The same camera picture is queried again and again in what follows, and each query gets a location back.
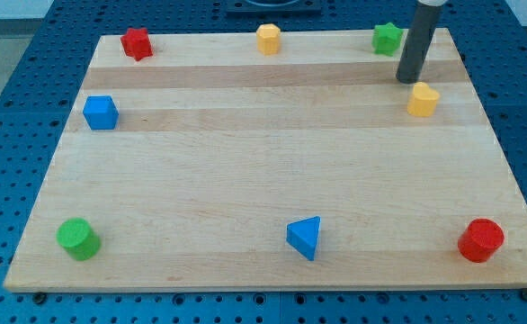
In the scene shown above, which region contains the yellow heart block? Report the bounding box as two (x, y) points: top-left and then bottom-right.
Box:
(406, 82), (441, 117)

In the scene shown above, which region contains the red star block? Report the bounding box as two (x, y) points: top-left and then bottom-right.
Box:
(121, 28), (153, 61)

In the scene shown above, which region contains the blue triangle block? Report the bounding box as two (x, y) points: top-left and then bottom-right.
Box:
(286, 216), (321, 261)

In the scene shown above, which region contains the blue cube block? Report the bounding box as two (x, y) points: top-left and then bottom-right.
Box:
(83, 95), (119, 131)

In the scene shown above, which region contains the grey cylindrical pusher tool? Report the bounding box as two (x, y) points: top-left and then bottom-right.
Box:
(396, 0), (446, 84)

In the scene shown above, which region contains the yellow hexagon block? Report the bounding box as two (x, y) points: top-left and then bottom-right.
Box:
(256, 23), (281, 56)

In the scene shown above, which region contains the red cylinder block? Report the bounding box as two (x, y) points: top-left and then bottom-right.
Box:
(458, 219), (505, 263)

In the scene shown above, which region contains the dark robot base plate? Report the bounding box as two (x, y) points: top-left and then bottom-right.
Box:
(225, 0), (323, 15)

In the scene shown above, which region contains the green star block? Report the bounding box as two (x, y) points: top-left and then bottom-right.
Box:
(371, 22), (404, 57)

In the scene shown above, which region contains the green cylinder block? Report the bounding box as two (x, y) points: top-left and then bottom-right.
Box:
(56, 218), (101, 261)

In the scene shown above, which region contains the wooden board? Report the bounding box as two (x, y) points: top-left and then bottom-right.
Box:
(4, 28), (527, 293)

